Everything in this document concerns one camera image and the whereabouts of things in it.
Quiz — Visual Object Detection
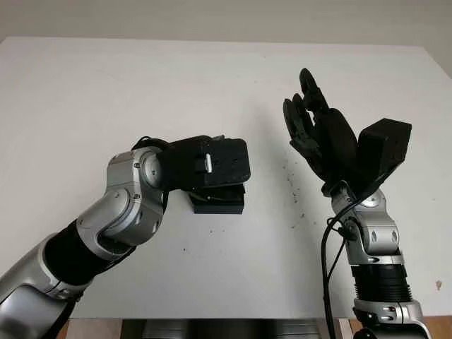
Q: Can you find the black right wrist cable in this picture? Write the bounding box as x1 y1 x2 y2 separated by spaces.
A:
319 192 367 339

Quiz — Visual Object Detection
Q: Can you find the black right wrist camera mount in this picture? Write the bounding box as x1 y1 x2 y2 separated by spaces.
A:
355 119 413 198

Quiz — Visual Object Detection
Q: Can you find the grey robot torso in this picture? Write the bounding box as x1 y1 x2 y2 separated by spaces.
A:
121 317 342 339

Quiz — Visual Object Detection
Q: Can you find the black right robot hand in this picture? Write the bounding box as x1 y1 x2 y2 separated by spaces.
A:
282 68 360 197

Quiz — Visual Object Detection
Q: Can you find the black foam-lined camera box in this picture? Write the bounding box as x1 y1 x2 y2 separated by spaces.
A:
192 197 246 215

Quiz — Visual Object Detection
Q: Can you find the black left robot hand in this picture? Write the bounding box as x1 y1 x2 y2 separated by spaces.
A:
189 186 229 206

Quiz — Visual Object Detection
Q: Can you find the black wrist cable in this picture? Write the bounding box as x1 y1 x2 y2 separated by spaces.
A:
319 192 367 339
132 136 169 151

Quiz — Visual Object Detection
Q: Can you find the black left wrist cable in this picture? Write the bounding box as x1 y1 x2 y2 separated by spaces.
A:
132 136 169 151

